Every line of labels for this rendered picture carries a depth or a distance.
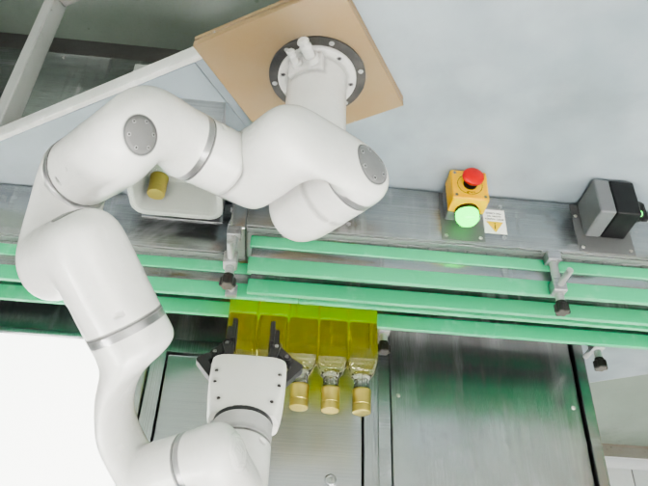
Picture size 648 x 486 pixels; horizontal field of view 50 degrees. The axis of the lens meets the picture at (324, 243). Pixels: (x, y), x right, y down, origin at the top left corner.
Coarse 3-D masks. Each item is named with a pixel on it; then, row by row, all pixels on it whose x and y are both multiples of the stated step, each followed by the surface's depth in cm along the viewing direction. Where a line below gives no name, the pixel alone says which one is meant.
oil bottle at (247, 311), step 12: (240, 300) 133; (240, 312) 131; (252, 312) 131; (228, 324) 130; (240, 324) 130; (252, 324) 130; (240, 336) 128; (252, 336) 128; (240, 348) 127; (252, 348) 127
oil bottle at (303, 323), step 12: (300, 312) 132; (312, 312) 132; (288, 324) 133; (300, 324) 130; (312, 324) 131; (288, 336) 129; (300, 336) 129; (312, 336) 129; (288, 348) 127; (300, 348) 127; (312, 348) 128; (300, 360) 126; (312, 360) 127
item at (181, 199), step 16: (144, 176) 132; (128, 192) 126; (144, 192) 132; (176, 192) 133; (192, 192) 134; (208, 192) 134; (144, 208) 131; (160, 208) 131; (176, 208) 131; (192, 208) 132; (208, 208) 132
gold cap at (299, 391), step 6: (294, 384) 125; (300, 384) 124; (306, 384) 125; (294, 390) 124; (300, 390) 124; (306, 390) 124; (294, 396) 123; (300, 396) 123; (306, 396) 124; (294, 402) 123; (300, 402) 123; (306, 402) 123; (294, 408) 124; (300, 408) 124; (306, 408) 124
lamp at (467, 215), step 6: (462, 204) 128; (468, 204) 128; (474, 204) 128; (456, 210) 129; (462, 210) 127; (468, 210) 127; (474, 210) 127; (456, 216) 128; (462, 216) 127; (468, 216) 127; (474, 216) 127; (462, 222) 128; (468, 222) 128; (474, 222) 128
